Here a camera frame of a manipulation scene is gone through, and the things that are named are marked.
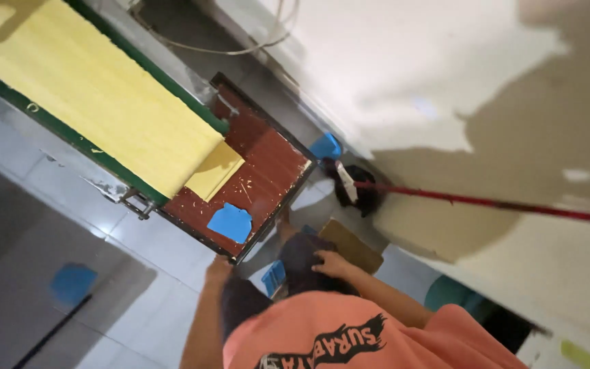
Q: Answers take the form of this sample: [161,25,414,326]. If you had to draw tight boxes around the person's right hand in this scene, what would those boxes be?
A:
[311,249,358,281]

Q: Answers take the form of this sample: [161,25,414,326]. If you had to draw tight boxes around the person's left hand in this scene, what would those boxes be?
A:
[205,255,235,289]

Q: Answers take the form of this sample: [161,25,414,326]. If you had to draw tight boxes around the red-brown table with black frame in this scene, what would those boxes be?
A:
[161,72,319,265]

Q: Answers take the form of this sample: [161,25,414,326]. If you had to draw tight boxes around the person's dark shorts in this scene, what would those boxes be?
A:
[221,233,361,340]

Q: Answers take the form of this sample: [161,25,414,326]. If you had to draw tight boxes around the brown cardboard piece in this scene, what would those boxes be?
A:
[318,219,384,275]

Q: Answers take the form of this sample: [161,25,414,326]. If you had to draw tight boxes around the blue plastic scraper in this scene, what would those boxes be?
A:
[206,202,253,245]

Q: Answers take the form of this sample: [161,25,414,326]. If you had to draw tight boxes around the person's lower leg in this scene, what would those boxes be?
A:
[275,206,301,245]

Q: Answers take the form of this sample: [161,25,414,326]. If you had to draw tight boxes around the blue plastic stool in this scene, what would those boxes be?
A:
[261,259,287,298]

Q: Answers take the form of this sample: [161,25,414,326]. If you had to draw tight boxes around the person's orange printed shirt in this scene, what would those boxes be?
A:
[222,290,529,369]

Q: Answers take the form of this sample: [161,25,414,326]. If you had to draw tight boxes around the blue plastic container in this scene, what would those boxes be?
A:
[309,133,343,161]

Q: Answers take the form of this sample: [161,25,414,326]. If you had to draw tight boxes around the teal plastic bucket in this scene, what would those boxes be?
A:
[424,275,486,314]

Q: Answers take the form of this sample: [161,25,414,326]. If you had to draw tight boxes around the green-framed steel conveyor machine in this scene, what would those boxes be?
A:
[0,0,232,222]

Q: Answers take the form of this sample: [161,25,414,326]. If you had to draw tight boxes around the yellow-green plastic item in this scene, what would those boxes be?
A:
[560,339,590,369]

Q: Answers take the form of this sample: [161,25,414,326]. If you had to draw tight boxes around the blue dustpan with black handle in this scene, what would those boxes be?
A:
[12,262,99,369]

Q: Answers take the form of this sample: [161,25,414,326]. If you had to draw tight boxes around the red-handled black mop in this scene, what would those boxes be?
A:
[323,158,590,227]

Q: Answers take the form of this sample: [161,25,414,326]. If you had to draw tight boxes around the white cable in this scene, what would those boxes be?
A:
[130,0,301,56]

